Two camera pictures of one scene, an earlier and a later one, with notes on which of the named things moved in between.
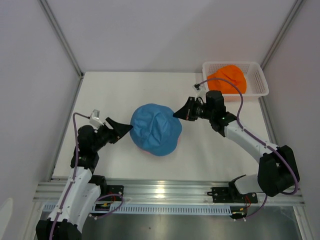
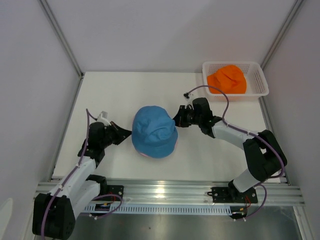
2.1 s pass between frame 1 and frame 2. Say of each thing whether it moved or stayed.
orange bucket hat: stayed
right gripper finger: moved
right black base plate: stayed
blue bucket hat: stayed
